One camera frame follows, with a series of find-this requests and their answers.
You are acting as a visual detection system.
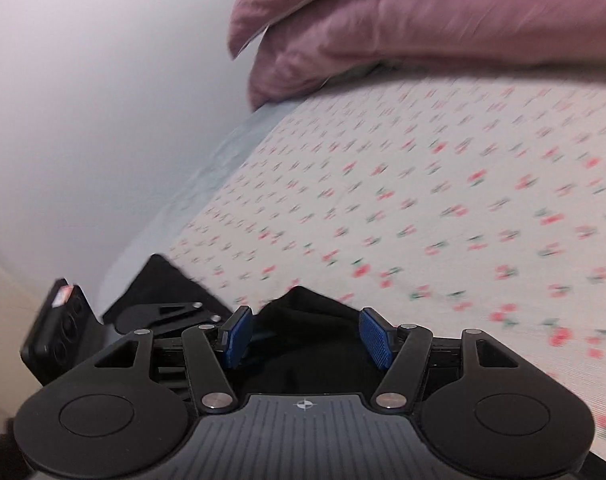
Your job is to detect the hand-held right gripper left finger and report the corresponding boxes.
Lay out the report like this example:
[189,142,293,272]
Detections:
[90,306,254,413]

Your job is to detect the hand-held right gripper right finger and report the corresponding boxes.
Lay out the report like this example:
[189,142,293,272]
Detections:
[359,307,524,413]

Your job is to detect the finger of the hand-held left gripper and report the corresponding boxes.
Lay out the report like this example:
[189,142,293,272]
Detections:
[114,301,223,333]

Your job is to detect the black pants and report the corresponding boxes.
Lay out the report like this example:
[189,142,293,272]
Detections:
[103,254,399,396]

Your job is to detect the cherry print sheet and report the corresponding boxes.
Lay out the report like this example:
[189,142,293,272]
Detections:
[165,72,606,443]

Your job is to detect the pink duvet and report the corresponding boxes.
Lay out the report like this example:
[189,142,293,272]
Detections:
[248,0,606,111]

